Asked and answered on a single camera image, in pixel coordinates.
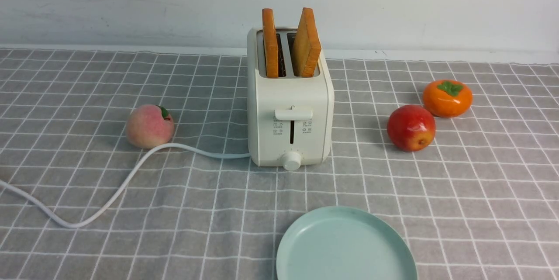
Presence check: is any red apple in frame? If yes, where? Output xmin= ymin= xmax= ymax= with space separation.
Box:
xmin=386 ymin=104 xmax=436 ymax=152

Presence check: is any grey checked tablecloth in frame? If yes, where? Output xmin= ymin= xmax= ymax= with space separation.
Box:
xmin=0 ymin=48 xmax=559 ymax=280

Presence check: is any white toaster power cable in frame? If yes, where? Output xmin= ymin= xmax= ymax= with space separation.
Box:
xmin=0 ymin=142 xmax=251 ymax=229

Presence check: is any pink peach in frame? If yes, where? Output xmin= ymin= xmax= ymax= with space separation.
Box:
xmin=124 ymin=104 xmax=175 ymax=149

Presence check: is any light green plate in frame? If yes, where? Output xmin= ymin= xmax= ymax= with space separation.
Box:
xmin=276 ymin=206 xmax=418 ymax=280

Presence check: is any toasted bread slice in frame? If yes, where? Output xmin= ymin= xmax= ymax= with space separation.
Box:
xmin=262 ymin=8 xmax=279 ymax=78
xmin=291 ymin=7 xmax=322 ymax=78

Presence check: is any white two-slot toaster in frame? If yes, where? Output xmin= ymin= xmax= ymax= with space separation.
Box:
xmin=246 ymin=27 xmax=334 ymax=171

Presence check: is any orange persimmon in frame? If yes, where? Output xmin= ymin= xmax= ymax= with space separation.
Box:
xmin=422 ymin=80 xmax=473 ymax=118

